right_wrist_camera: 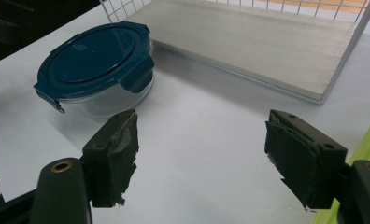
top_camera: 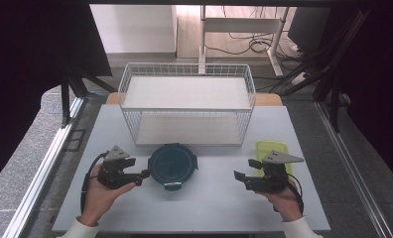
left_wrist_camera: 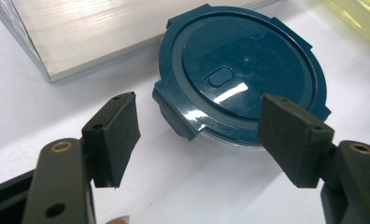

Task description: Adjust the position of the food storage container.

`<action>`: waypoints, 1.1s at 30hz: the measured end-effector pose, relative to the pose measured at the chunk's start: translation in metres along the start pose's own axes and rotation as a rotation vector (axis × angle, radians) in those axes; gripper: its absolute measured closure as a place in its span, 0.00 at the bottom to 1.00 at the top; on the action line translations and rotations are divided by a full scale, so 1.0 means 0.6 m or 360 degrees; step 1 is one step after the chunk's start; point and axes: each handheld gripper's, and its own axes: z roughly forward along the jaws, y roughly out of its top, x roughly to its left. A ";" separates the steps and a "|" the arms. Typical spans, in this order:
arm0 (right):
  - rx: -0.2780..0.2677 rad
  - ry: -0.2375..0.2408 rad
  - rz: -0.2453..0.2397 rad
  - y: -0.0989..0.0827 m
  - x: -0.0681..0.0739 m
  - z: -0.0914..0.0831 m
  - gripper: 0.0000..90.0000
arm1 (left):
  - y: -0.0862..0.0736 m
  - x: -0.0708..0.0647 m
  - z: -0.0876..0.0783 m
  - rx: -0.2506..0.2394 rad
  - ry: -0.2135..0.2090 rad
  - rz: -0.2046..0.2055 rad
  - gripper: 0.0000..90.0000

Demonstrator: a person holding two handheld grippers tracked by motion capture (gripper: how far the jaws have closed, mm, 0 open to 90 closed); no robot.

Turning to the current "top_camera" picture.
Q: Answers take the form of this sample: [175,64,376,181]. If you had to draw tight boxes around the white wire rack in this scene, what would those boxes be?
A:
[117,61,257,147]

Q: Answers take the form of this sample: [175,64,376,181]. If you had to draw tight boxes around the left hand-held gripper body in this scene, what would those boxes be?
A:
[97,145,136,190]

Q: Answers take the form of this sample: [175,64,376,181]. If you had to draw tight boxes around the white cabinet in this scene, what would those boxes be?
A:
[88,4,179,55]

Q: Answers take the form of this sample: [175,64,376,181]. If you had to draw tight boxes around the black metal stand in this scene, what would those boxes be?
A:
[60,65,118,128]
[280,9,371,133]

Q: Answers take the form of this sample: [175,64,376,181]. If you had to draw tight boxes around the person's left hand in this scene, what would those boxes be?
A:
[78,163,137,227]

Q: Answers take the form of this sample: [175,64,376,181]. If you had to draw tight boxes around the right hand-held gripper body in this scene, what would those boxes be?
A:
[250,150,305,193]

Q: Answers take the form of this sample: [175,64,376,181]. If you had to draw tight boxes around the dark curtain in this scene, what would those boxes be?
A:
[0,0,113,192]
[329,0,393,189]

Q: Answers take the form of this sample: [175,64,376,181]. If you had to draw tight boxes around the wooden table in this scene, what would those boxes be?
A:
[104,92,284,107]

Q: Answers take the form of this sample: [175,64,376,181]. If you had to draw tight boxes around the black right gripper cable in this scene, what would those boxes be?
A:
[273,173,306,214]

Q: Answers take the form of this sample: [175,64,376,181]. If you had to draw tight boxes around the green plastic container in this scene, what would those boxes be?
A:
[255,140,294,177]

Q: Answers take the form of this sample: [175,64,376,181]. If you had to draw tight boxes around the white desk frame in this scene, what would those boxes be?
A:
[197,4,290,77]

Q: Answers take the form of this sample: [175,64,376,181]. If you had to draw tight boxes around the white power strip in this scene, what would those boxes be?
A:
[290,71,309,86]

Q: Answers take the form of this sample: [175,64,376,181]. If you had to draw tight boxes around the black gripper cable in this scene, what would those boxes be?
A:
[273,173,306,214]
[79,152,109,214]

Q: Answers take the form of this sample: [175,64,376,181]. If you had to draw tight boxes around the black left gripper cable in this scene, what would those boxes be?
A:
[79,152,109,214]

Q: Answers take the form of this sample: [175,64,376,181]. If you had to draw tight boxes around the round container with dark lid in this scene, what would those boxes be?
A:
[147,142,199,192]

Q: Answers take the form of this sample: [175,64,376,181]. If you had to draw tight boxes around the aluminium rail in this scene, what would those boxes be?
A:
[315,101,393,238]
[2,97,86,238]

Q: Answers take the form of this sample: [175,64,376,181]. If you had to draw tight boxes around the person's right hand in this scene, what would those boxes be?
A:
[257,178,304,222]

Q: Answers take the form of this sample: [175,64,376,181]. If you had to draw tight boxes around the black floor cables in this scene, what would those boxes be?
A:
[205,6,305,62]

